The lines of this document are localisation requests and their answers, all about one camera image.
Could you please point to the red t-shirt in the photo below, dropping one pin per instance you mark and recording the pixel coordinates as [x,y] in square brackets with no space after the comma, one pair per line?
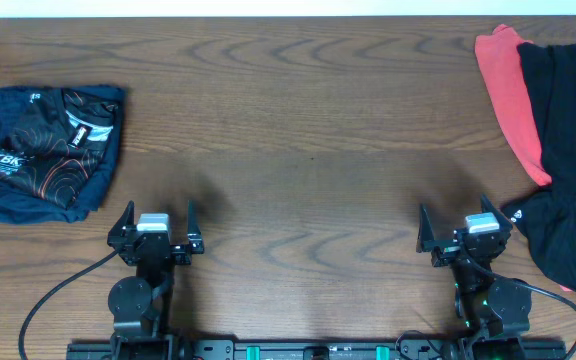
[500,66]

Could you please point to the black mounting rail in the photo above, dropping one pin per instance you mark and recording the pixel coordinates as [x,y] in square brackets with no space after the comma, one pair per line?
[406,348]

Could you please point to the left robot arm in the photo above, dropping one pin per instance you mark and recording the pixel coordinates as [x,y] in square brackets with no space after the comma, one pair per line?
[141,303]

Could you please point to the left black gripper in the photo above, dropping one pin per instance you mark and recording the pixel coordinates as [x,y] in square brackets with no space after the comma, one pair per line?
[154,248]

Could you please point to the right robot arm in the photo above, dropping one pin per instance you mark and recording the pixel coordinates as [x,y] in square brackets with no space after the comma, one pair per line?
[496,309]

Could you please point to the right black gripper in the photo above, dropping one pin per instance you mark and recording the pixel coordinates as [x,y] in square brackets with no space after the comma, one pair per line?
[447,250]

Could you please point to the folded black patterned jersey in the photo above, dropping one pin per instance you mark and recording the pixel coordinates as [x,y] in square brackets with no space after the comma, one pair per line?
[48,150]

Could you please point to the black polo shirt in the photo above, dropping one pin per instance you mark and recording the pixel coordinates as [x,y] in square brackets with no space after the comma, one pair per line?
[547,218]

